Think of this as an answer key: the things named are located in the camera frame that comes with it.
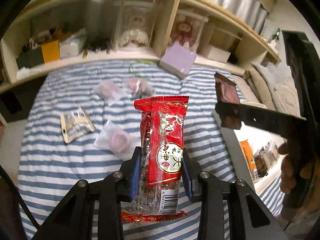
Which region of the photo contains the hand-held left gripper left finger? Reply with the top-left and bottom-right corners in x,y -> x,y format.
32,146 -> 143,240

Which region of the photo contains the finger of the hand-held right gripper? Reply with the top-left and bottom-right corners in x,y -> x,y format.
214,101 -> 307,141

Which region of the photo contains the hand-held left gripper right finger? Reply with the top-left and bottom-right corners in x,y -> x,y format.
181,152 -> 288,240

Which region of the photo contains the white shallow box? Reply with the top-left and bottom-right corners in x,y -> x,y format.
211,110 -> 284,198

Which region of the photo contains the clear round mooncake packet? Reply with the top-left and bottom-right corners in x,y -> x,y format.
265,142 -> 281,167

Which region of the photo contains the orange snack packet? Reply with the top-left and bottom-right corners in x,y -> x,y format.
238,140 -> 256,172

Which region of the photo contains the clear dark snack packet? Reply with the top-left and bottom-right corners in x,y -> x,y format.
252,152 -> 273,178

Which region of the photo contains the brown snack packet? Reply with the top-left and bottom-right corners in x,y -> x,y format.
214,72 -> 242,131

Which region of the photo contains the red snack packet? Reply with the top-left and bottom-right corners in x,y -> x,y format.
121,95 -> 190,224

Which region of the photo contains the white printed snack packet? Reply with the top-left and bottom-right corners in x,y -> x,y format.
60,106 -> 97,144

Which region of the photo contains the person's right hand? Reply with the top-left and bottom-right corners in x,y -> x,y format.
278,142 -> 314,195

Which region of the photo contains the beige fluffy blanket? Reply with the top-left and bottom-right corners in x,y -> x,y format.
275,76 -> 303,117

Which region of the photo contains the tan fleece blanket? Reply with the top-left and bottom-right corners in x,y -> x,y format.
246,67 -> 278,111

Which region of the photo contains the clear pink pastry packet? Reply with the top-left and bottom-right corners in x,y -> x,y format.
93,120 -> 133,161
92,80 -> 128,106

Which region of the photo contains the grey blue blanket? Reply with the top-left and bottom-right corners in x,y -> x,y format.
252,61 -> 286,81

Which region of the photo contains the blue striped blanket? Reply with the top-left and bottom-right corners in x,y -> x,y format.
17,60 -> 288,240

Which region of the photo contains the clear purple pastry packet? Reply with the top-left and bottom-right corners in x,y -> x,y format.
122,77 -> 156,98

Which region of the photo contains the lavender box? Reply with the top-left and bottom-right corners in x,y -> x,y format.
157,42 -> 198,80

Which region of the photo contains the red doll in clear case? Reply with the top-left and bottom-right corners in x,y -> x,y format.
170,9 -> 209,50

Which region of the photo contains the long wooden shelf unit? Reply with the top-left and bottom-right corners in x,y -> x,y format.
0,0 -> 282,93

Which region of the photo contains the pale green tissue box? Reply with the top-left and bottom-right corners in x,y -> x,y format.
58,31 -> 87,61

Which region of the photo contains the white doll in clear case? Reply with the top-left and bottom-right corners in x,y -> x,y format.
111,0 -> 163,50

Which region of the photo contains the orange box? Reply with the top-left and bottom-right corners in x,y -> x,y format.
40,39 -> 61,64

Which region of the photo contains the dark green box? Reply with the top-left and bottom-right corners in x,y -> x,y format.
15,47 -> 44,69

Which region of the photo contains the small wooden frame organizer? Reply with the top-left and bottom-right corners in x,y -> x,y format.
203,22 -> 243,63

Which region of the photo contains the black cable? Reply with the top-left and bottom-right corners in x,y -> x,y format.
0,165 -> 38,233

